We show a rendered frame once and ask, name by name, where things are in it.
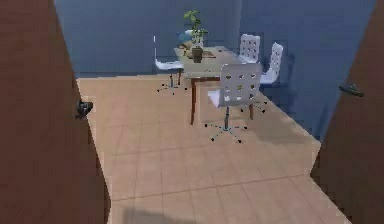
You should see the black door handle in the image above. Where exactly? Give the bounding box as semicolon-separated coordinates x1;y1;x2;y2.
74;99;95;120
338;83;365;98

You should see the brown flat pad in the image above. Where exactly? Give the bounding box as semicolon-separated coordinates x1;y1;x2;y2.
186;49;218;60

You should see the white swivel chair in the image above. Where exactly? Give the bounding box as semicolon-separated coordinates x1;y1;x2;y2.
238;33;262;64
152;35;188;96
204;62;264;144
239;41;284;114

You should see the beige dining table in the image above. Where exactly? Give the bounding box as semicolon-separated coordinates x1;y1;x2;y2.
173;45;256;126

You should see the green house plant in pot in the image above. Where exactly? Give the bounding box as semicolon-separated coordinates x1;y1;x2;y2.
183;9;209;64

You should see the blue round object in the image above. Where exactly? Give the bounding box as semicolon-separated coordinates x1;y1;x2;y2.
176;30;194;47

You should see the brown wooden room door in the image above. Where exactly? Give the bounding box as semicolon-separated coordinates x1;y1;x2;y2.
0;0;112;224
309;0;384;224

